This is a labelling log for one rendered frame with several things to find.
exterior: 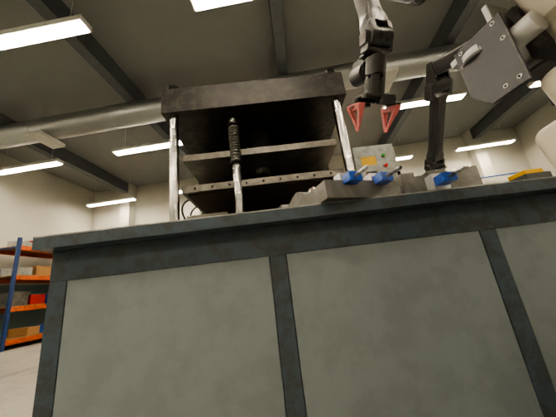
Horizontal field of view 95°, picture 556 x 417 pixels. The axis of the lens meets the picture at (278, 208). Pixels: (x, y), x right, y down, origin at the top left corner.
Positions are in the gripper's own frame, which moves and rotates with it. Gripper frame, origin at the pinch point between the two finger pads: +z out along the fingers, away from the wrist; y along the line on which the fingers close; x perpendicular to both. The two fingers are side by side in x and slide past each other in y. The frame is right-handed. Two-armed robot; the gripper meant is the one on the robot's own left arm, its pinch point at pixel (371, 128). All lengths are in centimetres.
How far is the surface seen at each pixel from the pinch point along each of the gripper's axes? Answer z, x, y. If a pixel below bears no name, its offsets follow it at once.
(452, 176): 13.9, 10.9, -19.9
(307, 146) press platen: -3, -106, -21
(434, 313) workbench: 51, 18, -11
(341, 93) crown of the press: -40, -103, -45
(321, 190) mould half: 17.9, 1.2, 16.4
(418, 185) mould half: 17.3, 0.3, -18.2
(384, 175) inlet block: 13.7, 4.4, -1.9
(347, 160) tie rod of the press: 7, -84, -41
